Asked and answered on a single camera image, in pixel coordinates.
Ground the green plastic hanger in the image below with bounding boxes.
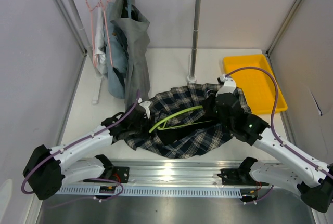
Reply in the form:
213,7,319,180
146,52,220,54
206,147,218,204
149,106,214,133

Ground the plaid checked shirt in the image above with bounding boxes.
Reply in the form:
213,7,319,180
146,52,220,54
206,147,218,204
124,83,252,159

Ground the grey pleated skirt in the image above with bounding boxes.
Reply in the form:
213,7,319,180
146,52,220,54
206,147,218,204
111,0,150,108

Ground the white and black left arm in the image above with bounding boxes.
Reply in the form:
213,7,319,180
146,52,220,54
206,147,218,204
21,101,150,200

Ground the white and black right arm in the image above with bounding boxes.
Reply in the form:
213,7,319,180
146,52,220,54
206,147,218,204
202,93,332,213

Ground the yellow plastic bin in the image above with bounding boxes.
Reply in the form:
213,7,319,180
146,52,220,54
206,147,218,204
222,54,275,115

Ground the white garment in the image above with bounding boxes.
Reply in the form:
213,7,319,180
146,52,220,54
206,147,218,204
94,7,107,75

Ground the light blue denim garment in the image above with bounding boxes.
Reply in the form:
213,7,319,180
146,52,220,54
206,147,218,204
104,2,128,99

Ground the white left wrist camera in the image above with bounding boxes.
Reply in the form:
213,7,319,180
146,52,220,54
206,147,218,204
138,98,152,119

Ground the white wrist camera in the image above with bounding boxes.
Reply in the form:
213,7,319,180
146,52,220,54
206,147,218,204
138,98,152,119
216,74,237,96

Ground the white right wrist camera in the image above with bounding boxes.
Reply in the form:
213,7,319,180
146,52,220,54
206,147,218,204
216,74,237,96

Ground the aluminium mounting rail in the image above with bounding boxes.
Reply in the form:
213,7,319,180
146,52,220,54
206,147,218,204
35,157,294,186

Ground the slotted cable duct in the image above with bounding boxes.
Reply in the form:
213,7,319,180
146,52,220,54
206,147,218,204
56,185,242,199

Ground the pink wire hanger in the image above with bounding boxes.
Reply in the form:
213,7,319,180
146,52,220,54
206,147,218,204
99,0,114,67
84,0,97,68

